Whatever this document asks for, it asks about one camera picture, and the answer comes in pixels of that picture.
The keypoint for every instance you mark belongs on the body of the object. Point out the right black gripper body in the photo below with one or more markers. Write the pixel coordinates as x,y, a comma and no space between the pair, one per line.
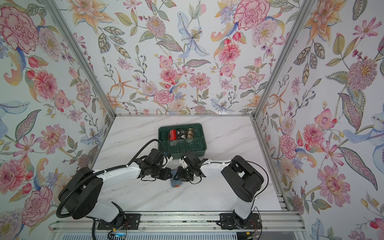
186,174

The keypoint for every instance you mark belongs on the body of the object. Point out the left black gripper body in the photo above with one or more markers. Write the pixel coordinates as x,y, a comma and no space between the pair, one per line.
159,172

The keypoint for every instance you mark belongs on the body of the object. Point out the blue green orange sock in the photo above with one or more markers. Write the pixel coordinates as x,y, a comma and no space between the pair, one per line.
175,180

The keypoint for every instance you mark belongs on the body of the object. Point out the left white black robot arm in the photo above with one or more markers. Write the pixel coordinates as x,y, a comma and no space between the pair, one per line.
80,198

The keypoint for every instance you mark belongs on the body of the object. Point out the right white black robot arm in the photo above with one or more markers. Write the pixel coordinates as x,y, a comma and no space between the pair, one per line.
241,176

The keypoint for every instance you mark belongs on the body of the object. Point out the green plastic divider tray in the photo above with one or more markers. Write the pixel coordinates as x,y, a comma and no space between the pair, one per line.
177,148

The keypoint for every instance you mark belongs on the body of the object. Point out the red rolled sock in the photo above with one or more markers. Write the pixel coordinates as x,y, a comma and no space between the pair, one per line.
173,135

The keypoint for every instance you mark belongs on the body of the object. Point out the brown patterned rolled sock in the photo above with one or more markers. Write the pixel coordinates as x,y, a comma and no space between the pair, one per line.
190,133

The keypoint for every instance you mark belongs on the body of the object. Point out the black white patterned rolled sock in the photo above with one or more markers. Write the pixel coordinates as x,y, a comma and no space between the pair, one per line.
181,134

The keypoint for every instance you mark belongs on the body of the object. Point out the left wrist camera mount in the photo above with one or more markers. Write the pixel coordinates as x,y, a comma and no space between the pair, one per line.
167,159

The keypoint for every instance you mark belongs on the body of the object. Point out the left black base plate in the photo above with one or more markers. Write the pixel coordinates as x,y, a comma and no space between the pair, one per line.
121,220

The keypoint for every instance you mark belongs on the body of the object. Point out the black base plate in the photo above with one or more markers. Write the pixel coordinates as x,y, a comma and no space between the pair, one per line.
121,220
231,221

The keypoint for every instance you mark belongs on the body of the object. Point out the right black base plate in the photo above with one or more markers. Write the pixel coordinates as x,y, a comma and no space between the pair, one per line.
231,221

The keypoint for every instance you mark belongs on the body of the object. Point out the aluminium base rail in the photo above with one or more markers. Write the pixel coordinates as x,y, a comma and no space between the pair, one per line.
272,221

